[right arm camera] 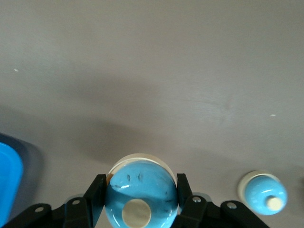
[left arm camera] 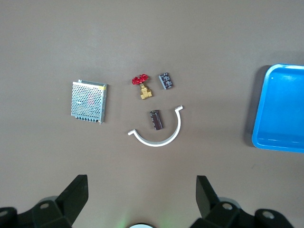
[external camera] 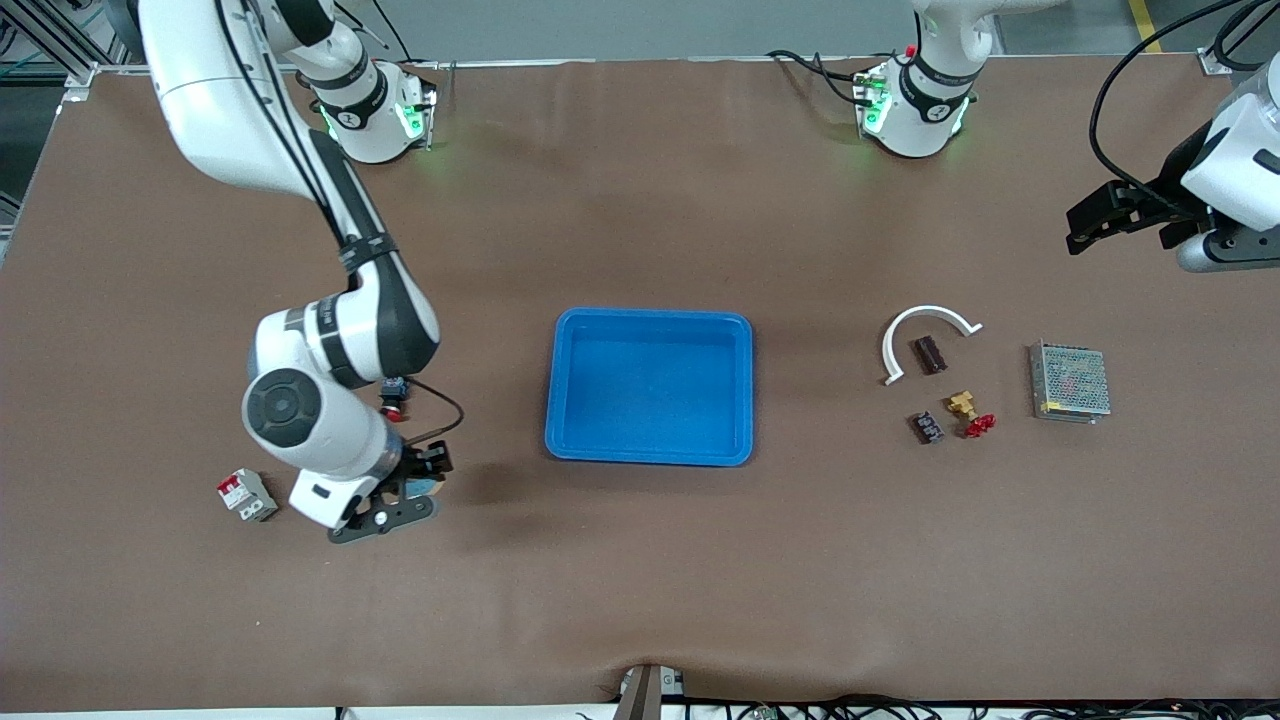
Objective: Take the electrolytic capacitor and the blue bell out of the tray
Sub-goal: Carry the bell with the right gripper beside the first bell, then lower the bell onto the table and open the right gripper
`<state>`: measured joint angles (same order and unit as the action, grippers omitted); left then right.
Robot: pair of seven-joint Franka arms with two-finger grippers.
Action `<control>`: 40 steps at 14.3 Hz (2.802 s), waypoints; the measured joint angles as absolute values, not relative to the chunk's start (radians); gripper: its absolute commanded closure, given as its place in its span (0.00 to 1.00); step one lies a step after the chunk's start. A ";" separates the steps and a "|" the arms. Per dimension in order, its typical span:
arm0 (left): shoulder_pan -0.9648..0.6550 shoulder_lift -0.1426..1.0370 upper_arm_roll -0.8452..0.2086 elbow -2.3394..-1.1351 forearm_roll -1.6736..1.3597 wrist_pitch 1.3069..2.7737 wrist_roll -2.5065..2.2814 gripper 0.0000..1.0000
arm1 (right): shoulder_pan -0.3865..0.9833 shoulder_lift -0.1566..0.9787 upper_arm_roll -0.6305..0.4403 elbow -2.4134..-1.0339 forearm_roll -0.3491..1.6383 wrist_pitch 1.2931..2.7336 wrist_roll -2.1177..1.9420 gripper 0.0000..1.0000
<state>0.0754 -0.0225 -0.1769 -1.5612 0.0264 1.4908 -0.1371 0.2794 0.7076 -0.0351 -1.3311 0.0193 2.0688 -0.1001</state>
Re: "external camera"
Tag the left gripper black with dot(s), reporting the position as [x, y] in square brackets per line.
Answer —
[1168, 193]

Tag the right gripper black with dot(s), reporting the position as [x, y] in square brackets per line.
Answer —
[414, 468]

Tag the small black connector block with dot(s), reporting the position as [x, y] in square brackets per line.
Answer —
[927, 428]

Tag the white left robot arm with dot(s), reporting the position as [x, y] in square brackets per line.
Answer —
[920, 100]

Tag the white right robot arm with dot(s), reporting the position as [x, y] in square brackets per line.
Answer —
[230, 100]

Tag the black push button red cap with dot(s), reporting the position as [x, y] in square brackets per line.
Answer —
[396, 407]

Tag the white red circuit breaker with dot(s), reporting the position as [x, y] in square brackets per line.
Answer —
[247, 495]

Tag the perforated metal power supply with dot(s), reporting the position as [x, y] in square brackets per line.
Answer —
[1070, 382]

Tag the white semicircular pipe clamp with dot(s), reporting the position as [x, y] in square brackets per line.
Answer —
[935, 311]

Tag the brass valve red handwheel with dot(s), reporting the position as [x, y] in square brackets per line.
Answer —
[962, 404]

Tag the brown table cover mat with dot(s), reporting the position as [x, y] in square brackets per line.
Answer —
[640, 560]

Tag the blue plastic tray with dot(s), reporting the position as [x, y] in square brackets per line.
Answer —
[650, 390]

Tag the metal corner bracket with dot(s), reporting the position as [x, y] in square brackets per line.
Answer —
[1215, 62]

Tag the aluminium frame extrusion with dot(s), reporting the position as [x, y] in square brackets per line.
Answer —
[50, 36]

